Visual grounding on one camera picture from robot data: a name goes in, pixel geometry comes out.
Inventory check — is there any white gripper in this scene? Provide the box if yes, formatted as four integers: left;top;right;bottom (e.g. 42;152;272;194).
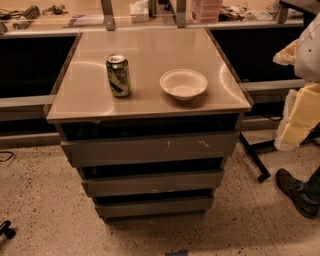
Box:
274;83;320;151

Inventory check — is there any grey drawer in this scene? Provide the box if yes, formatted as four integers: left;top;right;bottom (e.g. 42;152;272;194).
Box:
82;169;224;197
61;131;239;167
95;196;214;219

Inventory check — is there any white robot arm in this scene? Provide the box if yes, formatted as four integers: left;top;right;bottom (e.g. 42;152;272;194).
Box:
273;14;320;151

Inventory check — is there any grey drawer cabinet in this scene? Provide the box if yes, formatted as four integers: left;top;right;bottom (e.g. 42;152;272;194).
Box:
45;27;253;224

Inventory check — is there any black metal stand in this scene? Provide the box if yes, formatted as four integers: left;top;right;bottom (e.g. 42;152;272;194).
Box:
239;125;320;183

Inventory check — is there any brown shoe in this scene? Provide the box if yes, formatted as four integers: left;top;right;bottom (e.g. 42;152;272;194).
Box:
276;167;320;218

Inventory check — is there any white paper bowl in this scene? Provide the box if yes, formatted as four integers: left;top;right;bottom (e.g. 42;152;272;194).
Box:
159;69;208;101

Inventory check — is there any pink plastic container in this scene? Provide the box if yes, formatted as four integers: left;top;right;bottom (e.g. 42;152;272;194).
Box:
190;0;222;23

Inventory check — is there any green soda can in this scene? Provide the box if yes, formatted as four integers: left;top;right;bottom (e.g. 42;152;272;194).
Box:
106;54;131;97

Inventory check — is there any white tissue box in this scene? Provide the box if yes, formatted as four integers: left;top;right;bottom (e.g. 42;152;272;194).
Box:
129;0;149;23

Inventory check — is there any black object on floor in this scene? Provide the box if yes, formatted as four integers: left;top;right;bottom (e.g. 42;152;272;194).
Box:
0;220;16;239

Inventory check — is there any black coiled cable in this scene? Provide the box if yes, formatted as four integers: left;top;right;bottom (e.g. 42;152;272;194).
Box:
0;4;42;30

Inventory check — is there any black floor cable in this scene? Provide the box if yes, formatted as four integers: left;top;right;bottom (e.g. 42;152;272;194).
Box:
0;150;15;164

